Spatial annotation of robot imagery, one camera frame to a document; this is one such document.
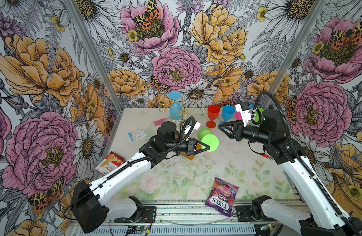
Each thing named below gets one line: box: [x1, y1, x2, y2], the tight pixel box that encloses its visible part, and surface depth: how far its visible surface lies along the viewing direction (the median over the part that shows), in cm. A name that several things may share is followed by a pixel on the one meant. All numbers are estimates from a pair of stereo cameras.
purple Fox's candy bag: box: [205, 177, 240, 218], surface depth 79 cm
